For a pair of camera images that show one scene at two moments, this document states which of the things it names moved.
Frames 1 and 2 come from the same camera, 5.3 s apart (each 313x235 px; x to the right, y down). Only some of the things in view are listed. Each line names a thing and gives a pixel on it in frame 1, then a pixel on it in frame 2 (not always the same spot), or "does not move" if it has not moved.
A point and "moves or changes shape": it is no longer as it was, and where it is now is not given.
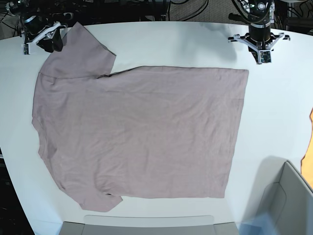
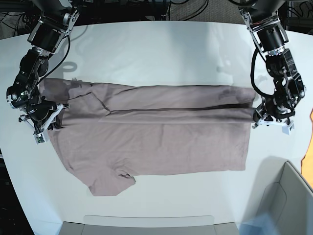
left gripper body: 33,24 to 38,112
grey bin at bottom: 148,225 does not move
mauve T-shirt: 147,131 moves or changes shape
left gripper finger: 57,40 to 57,124
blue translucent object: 260,225 does not move
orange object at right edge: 306,166 does not move
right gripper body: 260,32 to 269,106
